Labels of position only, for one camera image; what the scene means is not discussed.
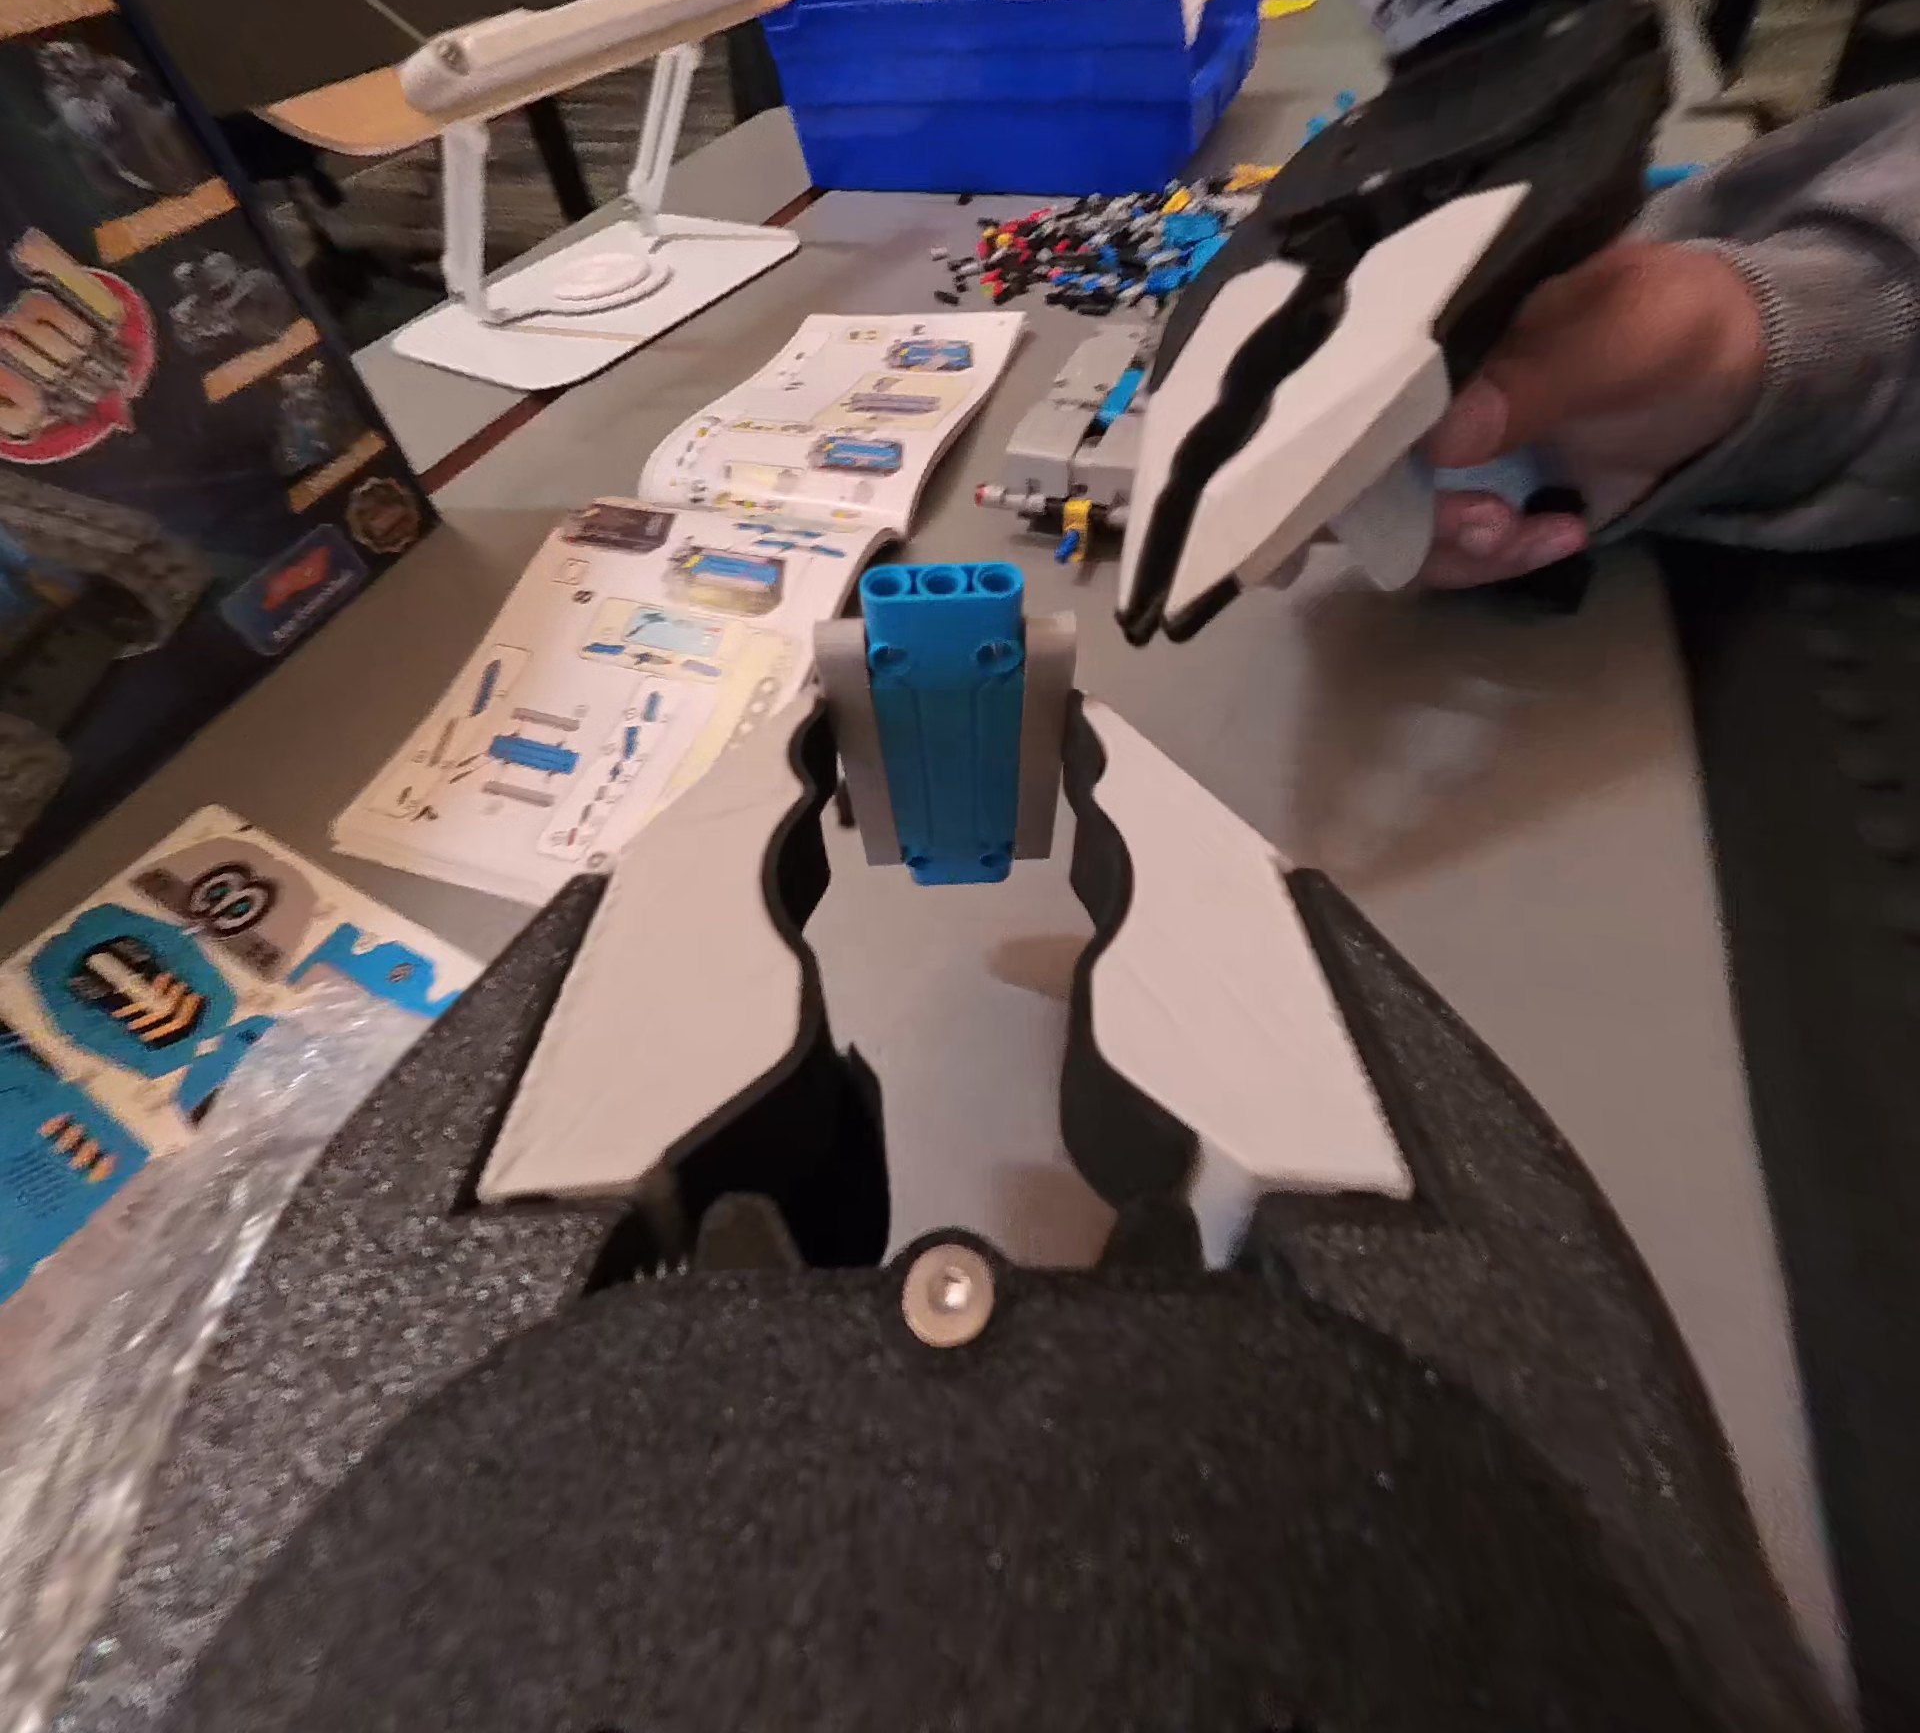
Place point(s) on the grey black motor block assembly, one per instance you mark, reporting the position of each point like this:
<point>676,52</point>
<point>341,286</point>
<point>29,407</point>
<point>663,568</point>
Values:
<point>1081,413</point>

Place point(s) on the person's right hand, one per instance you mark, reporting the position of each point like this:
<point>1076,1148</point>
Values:
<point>1621,384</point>

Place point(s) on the dark blue toy set box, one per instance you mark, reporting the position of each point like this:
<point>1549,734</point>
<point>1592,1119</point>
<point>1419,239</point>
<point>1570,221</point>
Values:
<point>151,413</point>

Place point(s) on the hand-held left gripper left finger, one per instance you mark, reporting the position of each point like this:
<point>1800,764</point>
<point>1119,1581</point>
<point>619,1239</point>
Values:
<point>660,1014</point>

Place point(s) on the white wooden-top laptop stand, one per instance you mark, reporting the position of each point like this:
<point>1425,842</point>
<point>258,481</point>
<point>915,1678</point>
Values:
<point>601,27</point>

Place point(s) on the clear bubble wrap bag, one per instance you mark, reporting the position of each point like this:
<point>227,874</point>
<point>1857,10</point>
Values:
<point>134,1343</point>

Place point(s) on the open instruction booklet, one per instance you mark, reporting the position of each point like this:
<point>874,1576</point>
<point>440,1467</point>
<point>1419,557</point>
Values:
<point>450,789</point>

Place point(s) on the grey desk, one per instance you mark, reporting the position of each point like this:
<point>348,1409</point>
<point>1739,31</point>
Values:
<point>1425,789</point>

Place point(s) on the black dotted mat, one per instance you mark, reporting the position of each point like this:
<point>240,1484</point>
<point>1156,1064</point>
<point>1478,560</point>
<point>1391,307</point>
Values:
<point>1830,1014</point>

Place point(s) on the blue sticker sheet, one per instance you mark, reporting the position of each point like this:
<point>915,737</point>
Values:
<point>91,1134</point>

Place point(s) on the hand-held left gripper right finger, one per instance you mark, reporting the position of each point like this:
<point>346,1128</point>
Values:
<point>1230,1014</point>

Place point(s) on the blue plastic bin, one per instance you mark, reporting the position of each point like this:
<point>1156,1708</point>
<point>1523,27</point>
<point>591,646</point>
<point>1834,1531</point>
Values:
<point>990,100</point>

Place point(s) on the pile of small building pieces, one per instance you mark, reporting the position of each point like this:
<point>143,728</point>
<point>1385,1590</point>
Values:
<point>1110,241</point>

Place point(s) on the blue perforated building beam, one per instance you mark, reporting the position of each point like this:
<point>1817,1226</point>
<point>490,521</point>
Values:
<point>944,744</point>

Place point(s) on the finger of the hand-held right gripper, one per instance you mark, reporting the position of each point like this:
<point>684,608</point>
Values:
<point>1201,384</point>
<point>1351,413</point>

